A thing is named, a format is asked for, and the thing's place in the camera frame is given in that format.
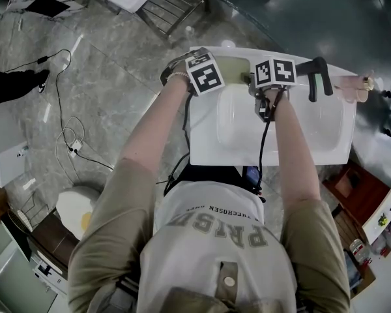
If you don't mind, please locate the white cardboard box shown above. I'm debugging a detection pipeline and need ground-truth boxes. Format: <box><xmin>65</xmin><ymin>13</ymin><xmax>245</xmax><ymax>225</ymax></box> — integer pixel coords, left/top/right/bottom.
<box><xmin>0</xmin><ymin>108</ymin><xmax>31</xmax><ymax>188</ymax></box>

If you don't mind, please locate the metal rack stand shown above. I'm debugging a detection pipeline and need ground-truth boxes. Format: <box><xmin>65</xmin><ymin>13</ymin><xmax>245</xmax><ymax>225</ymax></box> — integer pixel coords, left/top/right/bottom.
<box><xmin>136</xmin><ymin>0</ymin><xmax>212</xmax><ymax>41</ymax></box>

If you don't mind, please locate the black faucet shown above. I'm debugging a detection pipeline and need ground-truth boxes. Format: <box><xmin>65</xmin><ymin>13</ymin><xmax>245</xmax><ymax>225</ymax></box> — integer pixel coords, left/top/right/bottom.
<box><xmin>295</xmin><ymin>56</ymin><xmax>334</xmax><ymax>103</ymax></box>

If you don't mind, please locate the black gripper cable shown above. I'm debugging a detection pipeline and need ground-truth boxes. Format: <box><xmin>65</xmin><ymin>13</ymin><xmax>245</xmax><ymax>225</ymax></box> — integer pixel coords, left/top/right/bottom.
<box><xmin>254</xmin><ymin>121</ymin><xmax>272</xmax><ymax>195</ymax></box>
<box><xmin>163</xmin><ymin>91</ymin><xmax>195</xmax><ymax>198</ymax></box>

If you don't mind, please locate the person's white and khaki shirt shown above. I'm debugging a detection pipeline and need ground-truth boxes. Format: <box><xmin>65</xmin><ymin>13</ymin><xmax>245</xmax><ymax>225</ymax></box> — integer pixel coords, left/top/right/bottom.
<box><xmin>67</xmin><ymin>157</ymin><xmax>351</xmax><ymax>313</ymax></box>

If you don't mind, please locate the white ceramic sink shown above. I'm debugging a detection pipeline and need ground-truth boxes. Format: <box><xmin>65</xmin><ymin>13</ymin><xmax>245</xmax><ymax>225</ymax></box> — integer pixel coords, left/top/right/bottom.
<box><xmin>188</xmin><ymin>46</ymin><xmax>358</xmax><ymax>167</ymax></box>

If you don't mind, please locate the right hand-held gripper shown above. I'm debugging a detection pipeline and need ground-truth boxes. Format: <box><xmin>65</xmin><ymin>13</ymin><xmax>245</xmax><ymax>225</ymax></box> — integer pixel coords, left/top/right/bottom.
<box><xmin>240</xmin><ymin>58</ymin><xmax>297</xmax><ymax>123</ymax></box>

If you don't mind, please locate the white bead bracelet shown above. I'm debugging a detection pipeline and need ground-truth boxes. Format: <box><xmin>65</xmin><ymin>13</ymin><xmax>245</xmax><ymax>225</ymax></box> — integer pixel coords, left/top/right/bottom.
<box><xmin>165</xmin><ymin>71</ymin><xmax>190</xmax><ymax>82</ymax></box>

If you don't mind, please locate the person's left forearm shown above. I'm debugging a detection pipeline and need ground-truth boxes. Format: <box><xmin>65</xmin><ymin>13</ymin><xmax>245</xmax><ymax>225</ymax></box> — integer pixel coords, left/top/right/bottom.
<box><xmin>119</xmin><ymin>75</ymin><xmax>192</xmax><ymax>179</ymax></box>

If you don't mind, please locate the pale green soap dish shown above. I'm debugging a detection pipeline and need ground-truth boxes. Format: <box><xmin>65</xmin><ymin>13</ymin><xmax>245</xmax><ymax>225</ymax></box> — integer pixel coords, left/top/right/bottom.
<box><xmin>214</xmin><ymin>57</ymin><xmax>252</xmax><ymax>85</ymax></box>

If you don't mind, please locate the pink bottle with gold cap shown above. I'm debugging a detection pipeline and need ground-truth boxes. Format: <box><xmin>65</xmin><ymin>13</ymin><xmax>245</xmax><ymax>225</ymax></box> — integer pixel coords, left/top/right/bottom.
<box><xmin>332</xmin><ymin>74</ymin><xmax>375</xmax><ymax>103</ymax></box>

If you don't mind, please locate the black floor cable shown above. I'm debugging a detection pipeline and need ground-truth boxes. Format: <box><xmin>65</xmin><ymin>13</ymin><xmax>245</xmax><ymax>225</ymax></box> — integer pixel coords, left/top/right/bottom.
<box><xmin>0</xmin><ymin>46</ymin><xmax>114</xmax><ymax>171</ymax></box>

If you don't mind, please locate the reddish wooden box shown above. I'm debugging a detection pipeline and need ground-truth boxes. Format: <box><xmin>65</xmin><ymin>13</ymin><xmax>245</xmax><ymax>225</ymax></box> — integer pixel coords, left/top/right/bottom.
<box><xmin>321</xmin><ymin>160</ymin><xmax>391</xmax><ymax>231</ymax></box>

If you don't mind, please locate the person's right forearm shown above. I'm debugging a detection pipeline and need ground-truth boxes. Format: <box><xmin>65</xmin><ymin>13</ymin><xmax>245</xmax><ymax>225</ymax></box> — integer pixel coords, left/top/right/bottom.
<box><xmin>267</xmin><ymin>88</ymin><xmax>322</xmax><ymax>207</ymax></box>

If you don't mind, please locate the white power strip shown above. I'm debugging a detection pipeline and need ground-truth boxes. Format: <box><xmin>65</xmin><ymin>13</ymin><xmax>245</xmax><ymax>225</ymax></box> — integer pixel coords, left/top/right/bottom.
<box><xmin>67</xmin><ymin>140</ymin><xmax>84</xmax><ymax>158</ymax></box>

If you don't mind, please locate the clear plastic bottle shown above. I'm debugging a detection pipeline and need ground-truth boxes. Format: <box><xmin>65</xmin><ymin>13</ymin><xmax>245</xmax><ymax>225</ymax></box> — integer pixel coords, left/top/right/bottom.
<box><xmin>349</xmin><ymin>238</ymin><xmax>372</xmax><ymax>263</ymax></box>

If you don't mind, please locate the black flat tablet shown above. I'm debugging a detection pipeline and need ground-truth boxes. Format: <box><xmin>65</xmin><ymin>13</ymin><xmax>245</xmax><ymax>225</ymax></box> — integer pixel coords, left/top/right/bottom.
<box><xmin>25</xmin><ymin>0</ymin><xmax>71</xmax><ymax>18</ymax></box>

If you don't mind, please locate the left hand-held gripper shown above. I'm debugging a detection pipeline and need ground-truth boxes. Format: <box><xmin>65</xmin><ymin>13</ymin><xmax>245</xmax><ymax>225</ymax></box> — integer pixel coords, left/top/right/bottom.
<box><xmin>160</xmin><ymin>48</ymin><xmax>224</xmax><ymax>97</ymax></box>

